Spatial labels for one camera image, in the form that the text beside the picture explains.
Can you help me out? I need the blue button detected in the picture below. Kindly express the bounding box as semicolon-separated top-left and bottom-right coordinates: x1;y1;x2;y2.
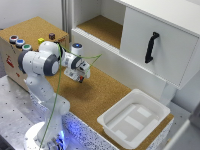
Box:
15;38;26;48

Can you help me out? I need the white plastic box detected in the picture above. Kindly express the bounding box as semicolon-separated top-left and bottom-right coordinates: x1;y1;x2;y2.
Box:
96;88;172;150

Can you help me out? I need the red button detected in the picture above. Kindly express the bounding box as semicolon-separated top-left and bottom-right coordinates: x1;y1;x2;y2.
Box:
9;34;19;44

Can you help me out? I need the purple block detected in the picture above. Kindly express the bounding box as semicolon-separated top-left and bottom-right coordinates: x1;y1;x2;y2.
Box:
48;32;57;41

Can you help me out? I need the white cabinet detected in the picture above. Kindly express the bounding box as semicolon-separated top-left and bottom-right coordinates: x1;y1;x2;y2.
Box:
69;0;200;107

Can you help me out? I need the green button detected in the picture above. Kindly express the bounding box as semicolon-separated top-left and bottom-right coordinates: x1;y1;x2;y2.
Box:
21;43;33;52

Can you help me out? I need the wooden drawer box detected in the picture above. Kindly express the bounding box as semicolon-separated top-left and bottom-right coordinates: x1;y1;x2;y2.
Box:
0;16;71;91

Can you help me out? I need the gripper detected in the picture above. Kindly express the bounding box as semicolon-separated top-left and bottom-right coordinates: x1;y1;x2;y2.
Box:
63;64;91;83

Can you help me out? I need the black door handle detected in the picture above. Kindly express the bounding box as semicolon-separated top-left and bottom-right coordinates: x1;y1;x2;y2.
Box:
144;31;161;65

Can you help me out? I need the yellow block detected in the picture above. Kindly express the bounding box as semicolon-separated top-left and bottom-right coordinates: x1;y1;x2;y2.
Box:
37;37;46;45

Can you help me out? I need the green cable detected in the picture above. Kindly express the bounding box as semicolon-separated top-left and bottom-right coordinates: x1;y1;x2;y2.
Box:
38;42;103;150

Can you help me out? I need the white sliding door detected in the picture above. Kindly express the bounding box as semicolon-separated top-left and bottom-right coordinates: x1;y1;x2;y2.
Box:
119;6;200;89

